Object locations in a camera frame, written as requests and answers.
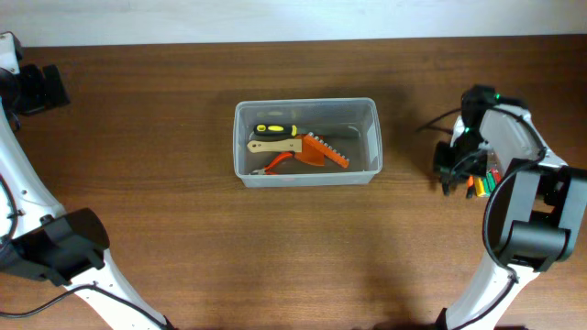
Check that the clear plastic storage container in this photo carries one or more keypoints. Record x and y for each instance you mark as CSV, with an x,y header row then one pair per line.
x,y
364,152

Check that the red handled screwdriver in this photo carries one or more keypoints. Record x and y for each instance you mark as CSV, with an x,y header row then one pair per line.
x,y
497,177

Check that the orange black needle-nose pliers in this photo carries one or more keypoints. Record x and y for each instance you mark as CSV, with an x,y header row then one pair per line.
x,y
470,188

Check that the metal file yellow black handle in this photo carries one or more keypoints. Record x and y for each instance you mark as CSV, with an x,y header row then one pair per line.
x,y
291,131

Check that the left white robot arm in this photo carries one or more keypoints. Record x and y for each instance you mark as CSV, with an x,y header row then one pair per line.
x,y
40,241

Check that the clear screwdriver set case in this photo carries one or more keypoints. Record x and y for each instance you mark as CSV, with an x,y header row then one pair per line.
x,y
491,164

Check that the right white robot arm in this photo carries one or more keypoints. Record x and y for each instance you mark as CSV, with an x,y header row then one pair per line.
x,y
536,203

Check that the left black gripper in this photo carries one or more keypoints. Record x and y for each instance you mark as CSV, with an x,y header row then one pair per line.
x,y
42,97

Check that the green handled screwdriver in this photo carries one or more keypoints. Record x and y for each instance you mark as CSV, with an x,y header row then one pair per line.
x,y
486,186
491,180

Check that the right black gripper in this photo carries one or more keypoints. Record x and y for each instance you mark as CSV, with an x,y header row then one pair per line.
x,y
443,166

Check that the yellow handled screwdriver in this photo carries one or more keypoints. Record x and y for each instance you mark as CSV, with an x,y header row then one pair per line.
x,y
479,186

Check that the orange bit holder strip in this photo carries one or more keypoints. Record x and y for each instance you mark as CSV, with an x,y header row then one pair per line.
x,y
328,151

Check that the small red diagonal cutters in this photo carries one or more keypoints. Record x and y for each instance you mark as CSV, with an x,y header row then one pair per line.
x,y
268,169

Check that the orange scraper wooden handle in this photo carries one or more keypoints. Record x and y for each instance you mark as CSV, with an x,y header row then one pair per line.
x,y
301,150

